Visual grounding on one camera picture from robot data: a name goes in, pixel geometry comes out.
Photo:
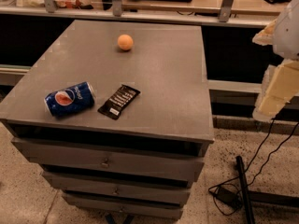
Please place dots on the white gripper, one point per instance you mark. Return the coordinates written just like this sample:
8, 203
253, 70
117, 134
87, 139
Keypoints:
288, 33

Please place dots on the grey drawer cabinet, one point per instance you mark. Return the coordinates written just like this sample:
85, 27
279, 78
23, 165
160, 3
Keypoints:
143, 163

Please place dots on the metal railing frame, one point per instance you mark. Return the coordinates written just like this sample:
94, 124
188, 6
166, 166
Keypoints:
258, 11

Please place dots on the black floor stand bar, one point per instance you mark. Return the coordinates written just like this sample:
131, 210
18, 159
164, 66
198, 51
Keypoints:
249, 196

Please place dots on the black rxbar chocolate wrapper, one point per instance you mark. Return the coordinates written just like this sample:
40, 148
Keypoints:
118, 101

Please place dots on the blue pepsi can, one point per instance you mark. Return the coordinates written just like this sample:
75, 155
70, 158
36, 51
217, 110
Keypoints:
70, 100

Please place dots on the black power adapter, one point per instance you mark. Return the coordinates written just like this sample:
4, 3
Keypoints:
226, 196

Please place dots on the orange fruit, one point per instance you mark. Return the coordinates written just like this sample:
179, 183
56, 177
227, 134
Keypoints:
125, 42

